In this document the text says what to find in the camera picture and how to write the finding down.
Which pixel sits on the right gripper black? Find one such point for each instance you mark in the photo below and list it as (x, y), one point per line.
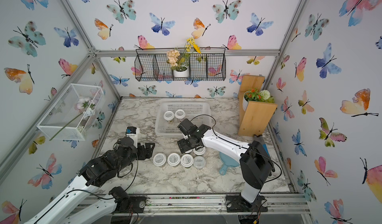
(182, 146)

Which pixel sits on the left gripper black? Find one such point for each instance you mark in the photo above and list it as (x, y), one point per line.
(143, 156)

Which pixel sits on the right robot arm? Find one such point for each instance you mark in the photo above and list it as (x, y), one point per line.
(255, 163)

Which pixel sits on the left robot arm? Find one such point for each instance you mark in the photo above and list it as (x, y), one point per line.
(91, 177)

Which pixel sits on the white plastic basket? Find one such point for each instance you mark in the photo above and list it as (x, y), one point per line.
(197, 112)

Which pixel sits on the yogurt cup clear lid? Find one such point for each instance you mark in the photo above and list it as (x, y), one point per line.
(199, 162)

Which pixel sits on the wooden corner shelf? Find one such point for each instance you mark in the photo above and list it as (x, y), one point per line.
(255, 118)

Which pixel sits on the potted plant orange flowers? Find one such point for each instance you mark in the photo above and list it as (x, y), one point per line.
(256, 96)

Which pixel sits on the white pot with flowers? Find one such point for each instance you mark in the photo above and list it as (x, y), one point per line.
(180, 61)

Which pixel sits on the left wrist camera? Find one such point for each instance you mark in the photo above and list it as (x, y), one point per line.
(133, 132)

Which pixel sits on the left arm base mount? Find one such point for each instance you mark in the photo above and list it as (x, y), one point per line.
(130, 204)

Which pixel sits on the white mesh wall box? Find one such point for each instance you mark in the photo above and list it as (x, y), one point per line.
(76, 111)

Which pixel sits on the black wire wall basket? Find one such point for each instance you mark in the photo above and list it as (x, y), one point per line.
(151, 65)

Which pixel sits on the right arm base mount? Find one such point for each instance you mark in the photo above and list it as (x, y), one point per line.
(237, 204)

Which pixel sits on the aluminium front rail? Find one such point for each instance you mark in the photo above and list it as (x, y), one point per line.
(211, 204)

